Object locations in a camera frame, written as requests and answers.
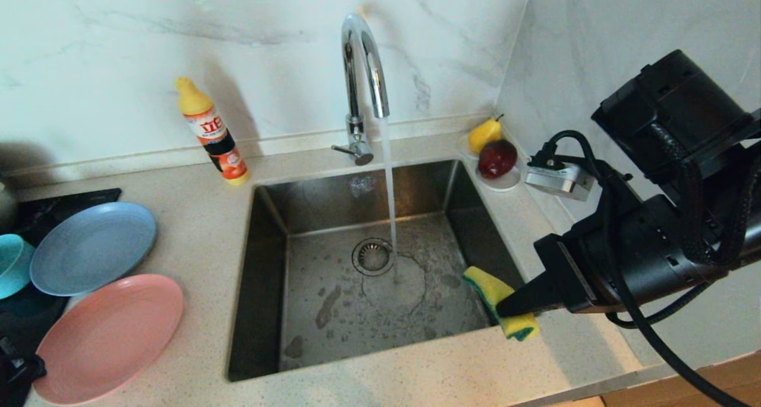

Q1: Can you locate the yellow green sponge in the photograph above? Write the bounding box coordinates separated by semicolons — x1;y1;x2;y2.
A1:
461;266;541;342

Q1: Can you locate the pink plate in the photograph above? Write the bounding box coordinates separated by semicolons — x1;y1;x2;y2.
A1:
33;274;185;405

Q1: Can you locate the teal bowl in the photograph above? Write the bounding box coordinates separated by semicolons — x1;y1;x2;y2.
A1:
0;234;36;299

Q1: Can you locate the blue-grey plate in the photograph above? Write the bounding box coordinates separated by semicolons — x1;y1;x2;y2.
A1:
30;202;158;297

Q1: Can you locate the yellow-capped detergent bottle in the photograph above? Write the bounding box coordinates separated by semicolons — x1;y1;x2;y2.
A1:
175;77;252;187

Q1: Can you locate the chrome gooseneck faucet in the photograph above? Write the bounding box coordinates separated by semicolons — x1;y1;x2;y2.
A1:
332;13;391;167

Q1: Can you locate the stainless steel sink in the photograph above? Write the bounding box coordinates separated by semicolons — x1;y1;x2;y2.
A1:
227;159;536;383

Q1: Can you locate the small white dish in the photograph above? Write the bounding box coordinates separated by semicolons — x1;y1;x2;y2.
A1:
457;132;524;192

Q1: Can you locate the dark red apple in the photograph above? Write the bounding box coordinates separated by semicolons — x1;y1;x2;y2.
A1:
477;139;518;179

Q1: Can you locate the yellow pear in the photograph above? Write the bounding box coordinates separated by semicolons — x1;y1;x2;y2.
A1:
468;114;505;154

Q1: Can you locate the round metal drain strainer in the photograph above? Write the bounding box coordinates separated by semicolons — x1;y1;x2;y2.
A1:
351;238;395;276

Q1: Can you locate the running water stream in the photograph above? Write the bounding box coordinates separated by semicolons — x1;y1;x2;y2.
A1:
379;117;401;284

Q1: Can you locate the black glass cooktop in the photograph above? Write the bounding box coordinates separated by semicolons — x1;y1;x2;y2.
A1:
0;188;122;407

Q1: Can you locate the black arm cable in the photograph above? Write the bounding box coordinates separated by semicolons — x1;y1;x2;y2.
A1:
547;130;750;407

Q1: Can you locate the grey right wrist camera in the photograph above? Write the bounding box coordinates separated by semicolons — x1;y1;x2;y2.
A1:
524;152;596;202

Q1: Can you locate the thin black cable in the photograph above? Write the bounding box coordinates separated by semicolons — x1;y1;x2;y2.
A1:
605;279;714;329

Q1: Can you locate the black braided cable sleeve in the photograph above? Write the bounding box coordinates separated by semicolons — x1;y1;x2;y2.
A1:
648;119;761;266

